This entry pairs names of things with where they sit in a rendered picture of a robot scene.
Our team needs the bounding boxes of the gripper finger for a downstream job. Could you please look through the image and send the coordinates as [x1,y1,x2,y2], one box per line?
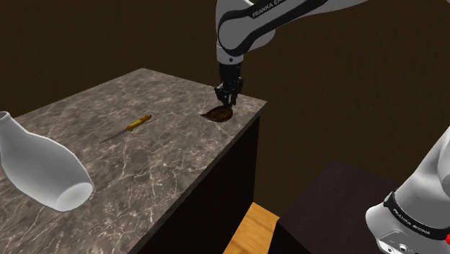
[229,79,244,108]
[214,84,230,108]

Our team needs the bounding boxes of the white vase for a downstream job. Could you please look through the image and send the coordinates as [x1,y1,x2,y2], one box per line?
[0,110,95,213]

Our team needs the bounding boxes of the brown leaf-shaped dish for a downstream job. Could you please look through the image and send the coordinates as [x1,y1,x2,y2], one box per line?
[200,105,234,123]

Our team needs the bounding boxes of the yellow-handled knife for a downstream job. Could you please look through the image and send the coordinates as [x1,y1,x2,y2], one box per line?
[99,114,153,144]

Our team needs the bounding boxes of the dark robot stand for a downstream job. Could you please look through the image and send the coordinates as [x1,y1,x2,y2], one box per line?
[267,159,402,254]

